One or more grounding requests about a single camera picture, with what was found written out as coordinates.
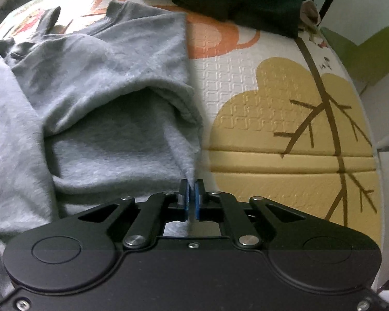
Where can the green chair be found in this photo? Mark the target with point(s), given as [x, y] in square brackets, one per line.
[376, 55]

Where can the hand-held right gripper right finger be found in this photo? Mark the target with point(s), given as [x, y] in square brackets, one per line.
[199, 201]

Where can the dark jeans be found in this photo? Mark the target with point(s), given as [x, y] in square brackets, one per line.
[230, 3]

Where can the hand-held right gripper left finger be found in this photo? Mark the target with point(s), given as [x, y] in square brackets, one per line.
[186, 201]

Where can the beige cloth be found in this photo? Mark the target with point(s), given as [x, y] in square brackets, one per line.
[309, 13]

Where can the grey sweatshirt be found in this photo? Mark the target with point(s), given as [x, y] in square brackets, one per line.
[100, 87]

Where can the printed foam play mat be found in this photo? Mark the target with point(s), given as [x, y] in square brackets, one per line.
[246, 81]

